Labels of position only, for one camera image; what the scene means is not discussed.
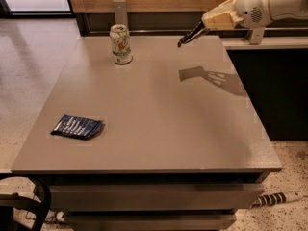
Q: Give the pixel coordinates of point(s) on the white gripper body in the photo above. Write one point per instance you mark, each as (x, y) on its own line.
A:
(252, 8)

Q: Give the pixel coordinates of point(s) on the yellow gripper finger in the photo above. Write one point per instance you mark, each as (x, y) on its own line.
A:
(225, 20)
(226, 6)

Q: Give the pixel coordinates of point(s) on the black chocolate rxbar wrapper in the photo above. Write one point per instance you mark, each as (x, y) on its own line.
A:
(192, 34)

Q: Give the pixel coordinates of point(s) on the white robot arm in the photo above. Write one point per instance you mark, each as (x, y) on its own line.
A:
(286, 9)

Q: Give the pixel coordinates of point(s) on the blue blueberry rxbar wrapper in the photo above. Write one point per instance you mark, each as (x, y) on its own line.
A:
(81, 128)

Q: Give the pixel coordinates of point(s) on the grey side counter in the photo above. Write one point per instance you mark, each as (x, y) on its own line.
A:
(267, 43)

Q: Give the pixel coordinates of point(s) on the white green soda can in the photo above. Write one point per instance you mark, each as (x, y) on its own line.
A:
(120, 41)

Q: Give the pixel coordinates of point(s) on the white power strip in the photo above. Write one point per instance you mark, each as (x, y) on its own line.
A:
(277, 198)

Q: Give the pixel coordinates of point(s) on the upper grey drawer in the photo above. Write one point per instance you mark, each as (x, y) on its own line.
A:
(154, 197)

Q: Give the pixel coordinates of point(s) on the grey drawer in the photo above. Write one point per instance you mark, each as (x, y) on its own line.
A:
(154, 197)
(151, 222)

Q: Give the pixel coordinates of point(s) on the lower grey drawer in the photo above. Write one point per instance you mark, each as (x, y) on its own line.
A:
(151, 222)

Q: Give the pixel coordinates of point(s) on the black chair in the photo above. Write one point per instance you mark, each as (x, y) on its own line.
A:
(8, 202)

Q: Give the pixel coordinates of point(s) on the right metal bracket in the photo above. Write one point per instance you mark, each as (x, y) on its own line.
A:
(255, 36)

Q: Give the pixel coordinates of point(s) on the metal bracket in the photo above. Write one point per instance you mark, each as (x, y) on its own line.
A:
(255, 36)
(120, 11)

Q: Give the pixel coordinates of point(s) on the left metal bracket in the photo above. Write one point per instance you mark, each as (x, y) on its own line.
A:
(120, 11)

